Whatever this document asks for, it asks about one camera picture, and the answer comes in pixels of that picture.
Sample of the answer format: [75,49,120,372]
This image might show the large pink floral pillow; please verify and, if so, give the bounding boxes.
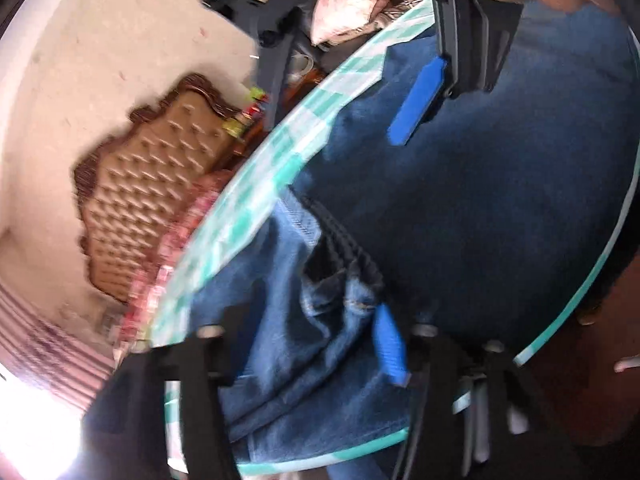
[310,0,397,47]

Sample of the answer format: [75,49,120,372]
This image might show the plaid blanket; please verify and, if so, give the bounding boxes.
[384,0,432,17]

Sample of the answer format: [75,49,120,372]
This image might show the tufted carved wooden headboard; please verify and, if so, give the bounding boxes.
[74,74,251,307]

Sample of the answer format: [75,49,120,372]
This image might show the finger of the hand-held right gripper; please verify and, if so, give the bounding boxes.
[200,0,371,128]
[387,0,523,147]

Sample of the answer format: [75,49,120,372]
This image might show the blue denim pants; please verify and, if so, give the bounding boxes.
[187,2,640,467]

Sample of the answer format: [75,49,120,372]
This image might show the round green checkered table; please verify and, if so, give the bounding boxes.
[149,0,628,477]

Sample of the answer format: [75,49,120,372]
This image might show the dark wooden nightstand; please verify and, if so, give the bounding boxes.
[227,127,275,173]

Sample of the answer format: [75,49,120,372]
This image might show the pink striped cloth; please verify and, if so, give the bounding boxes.
[0,280,117,413]

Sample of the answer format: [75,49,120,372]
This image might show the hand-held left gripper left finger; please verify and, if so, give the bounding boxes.
[85,310,241,480]

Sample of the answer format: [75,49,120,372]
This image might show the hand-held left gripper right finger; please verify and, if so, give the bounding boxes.
[372,302,576,480]

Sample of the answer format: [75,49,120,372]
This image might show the red floral quilt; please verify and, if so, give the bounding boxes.
[116,169,237,348]

